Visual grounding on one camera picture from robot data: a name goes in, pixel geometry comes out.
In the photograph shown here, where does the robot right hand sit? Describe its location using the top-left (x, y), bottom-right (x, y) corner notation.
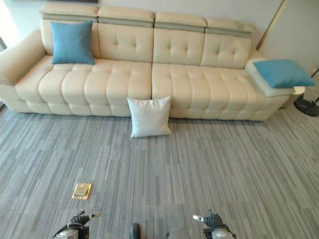
top-left (192, 209), bottom-right (229, 231)

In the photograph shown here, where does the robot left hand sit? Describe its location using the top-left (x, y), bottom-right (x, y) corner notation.
top-left (65, 210), bottom-right (102, 229)

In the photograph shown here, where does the cream leather sofa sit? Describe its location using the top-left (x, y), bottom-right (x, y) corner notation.
top-left (0, 1), bottom-right (305, 122)

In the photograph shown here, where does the brass floor socket box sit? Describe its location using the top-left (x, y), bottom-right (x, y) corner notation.
top-left (72, 183), bottom-right (92, 200)

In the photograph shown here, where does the robot silver leg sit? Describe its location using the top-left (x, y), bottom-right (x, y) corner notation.
top-left (166, 228), bottom-right (192, 239)

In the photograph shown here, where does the robot dark foot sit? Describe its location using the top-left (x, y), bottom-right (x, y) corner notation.
top-left (130, 223), bottom-right (141, 239)

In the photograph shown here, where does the white square cushion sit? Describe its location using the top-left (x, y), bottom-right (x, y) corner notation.
top-left (126, 96), bottom-right (172, 138)

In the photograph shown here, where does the floor lamp black base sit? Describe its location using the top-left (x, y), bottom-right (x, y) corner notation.
top-left (293, 96), bottom-right (319, 117)

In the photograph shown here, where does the blue square cushion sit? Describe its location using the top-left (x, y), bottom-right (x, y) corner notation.
top-left (50, 20), bottom-right (96, 66)
top-left (252, 58), bottom-right (317, 89)

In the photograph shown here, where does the gold floor lamp pole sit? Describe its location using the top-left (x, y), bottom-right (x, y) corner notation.
top-left (257, 0), bottom-right (288, 52)

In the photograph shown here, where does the dark picture frame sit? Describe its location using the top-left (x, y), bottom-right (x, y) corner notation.
top-left (57, 0), bottom-right (98, 4)

